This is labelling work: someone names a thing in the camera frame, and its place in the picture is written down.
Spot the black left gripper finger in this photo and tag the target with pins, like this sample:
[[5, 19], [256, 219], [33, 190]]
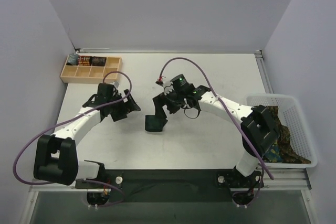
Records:
[[119, 113], [129, 103]]

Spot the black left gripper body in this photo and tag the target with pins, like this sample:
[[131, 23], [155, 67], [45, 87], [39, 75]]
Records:
[[125, 104]]

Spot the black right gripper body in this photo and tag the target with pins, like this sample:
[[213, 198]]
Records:
[[161, 100]]

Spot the dark green tie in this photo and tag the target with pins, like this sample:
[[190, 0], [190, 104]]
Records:
[[154, 123]]

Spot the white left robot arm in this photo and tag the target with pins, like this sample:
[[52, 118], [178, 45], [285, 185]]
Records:
[[56, 159]]

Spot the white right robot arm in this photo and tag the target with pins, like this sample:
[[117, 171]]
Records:
[[257, 126]]

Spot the dark brown rolled tie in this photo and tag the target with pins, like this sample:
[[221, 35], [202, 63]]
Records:
[[98, 61]]

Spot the wooden compartment organizer box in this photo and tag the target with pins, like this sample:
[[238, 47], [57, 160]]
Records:
[[92, 74]]

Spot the red patterned rolled tie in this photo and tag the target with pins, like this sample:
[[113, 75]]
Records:
[[84, 60]]

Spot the grey rolled tie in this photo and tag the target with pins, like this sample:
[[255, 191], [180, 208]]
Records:
[[72, 60]]

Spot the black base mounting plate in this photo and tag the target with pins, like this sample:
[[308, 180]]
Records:
[[172, 186]]

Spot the white plastic basket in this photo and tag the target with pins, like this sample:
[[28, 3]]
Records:
[[291, 115]]

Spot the blue yellow patterned tie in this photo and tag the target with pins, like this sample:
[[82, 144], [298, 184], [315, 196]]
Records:
[[273, 155]]

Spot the brown green patterned tie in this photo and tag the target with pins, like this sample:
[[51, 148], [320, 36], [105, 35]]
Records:
[[287, 153]]

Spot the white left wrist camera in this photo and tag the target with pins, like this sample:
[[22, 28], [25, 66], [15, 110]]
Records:
[[116, 84]]

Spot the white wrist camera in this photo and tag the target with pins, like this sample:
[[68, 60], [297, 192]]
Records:
[[116, 84], [166, 84]]

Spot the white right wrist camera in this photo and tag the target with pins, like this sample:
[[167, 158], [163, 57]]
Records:
[[166, 84]]

